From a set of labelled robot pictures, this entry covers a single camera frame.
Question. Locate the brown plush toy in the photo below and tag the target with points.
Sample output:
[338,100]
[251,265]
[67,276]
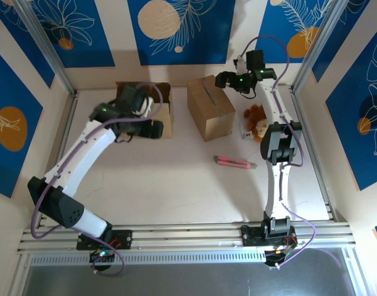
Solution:
[253,115]

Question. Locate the aluminium frame beam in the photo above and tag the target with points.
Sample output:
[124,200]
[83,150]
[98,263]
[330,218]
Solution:
[362,277]
[19,277]

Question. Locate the pink utility knife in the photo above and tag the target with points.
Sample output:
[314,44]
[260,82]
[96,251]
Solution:
[231,161]

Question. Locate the taped cardboard box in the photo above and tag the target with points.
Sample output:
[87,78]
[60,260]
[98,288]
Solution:
[166,120]

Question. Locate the aluminium frame post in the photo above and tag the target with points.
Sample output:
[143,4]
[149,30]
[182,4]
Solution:
[42,37]
[319,37]

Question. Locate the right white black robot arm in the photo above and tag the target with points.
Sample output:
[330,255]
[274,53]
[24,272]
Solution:
[276,191]

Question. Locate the grey metal panel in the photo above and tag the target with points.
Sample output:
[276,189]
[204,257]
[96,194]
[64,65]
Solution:
[188,282]

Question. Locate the aluminium side rail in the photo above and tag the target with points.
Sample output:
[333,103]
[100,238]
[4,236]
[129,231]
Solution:
[67,123]
[298,101]

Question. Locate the black controller board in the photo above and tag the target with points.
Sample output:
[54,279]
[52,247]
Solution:
[98,262]
[280,254]

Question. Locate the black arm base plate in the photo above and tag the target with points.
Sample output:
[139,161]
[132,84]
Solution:
[250,237]
[123,239]

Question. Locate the long aluminium mounting rail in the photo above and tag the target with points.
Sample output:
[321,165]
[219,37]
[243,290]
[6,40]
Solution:
[188,237]

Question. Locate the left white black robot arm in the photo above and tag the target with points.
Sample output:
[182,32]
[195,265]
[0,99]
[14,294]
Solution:
[80,154]

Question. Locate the cardboard box with slot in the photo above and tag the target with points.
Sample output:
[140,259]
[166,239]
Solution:
[206,105]

